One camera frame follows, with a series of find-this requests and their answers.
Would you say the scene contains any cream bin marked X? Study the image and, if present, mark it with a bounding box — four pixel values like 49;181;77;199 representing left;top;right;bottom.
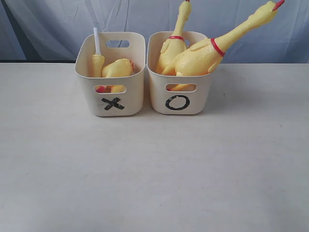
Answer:
75;32;145;116

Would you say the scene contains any whole yellow rubber chicken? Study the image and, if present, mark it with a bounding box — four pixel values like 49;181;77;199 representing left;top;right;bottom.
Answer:
154;0;194;92
162;0;284;76

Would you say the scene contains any chicken head with white tube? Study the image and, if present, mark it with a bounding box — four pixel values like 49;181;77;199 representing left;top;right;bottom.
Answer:
91;27;111;93

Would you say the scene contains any cream bin marked O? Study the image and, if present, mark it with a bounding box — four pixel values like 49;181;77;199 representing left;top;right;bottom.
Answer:
147;31;215;115

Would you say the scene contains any blue backdrop cloth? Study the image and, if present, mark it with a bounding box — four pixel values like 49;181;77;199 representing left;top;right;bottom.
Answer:
0;0;309;63

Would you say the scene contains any headless yellow chicken body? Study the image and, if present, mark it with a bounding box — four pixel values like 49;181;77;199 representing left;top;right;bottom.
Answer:
97;58;134;93

